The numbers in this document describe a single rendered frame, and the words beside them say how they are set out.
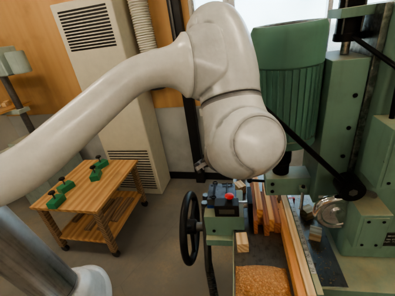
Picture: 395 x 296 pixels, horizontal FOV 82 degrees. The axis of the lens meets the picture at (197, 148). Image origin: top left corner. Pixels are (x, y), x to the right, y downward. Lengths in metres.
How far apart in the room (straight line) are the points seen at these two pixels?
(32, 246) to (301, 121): 0.72
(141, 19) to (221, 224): 1.63
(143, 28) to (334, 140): 1.65
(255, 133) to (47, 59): 2.65
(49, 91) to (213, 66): 2.69
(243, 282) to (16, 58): 2.27
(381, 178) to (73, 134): 0.61
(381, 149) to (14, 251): 0.83
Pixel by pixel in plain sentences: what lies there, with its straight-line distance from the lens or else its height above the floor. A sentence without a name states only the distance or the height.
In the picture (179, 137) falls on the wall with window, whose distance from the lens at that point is 2.38.
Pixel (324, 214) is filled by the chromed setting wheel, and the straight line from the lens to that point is 0.76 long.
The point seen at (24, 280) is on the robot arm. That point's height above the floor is 1.06.
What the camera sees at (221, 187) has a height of 1.00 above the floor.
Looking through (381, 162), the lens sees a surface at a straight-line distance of 0.63.
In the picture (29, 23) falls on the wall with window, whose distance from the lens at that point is 2.86.
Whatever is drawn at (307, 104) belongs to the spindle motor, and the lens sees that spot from 0.63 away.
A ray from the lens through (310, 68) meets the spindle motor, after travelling 0.60.
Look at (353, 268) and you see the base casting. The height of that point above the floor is 0.80.
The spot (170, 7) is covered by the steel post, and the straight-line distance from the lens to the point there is 2.01.
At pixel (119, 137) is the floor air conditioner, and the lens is 2.29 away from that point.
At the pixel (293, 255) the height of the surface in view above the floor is 0.94.
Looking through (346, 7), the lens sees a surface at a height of 1.52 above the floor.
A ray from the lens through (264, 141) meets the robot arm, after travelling 0.30.
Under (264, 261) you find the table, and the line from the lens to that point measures 0.77.
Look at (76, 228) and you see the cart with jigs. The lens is 2.25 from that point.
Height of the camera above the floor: 1.53
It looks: 28 degrees down
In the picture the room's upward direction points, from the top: 9 degrees counter-clockwise
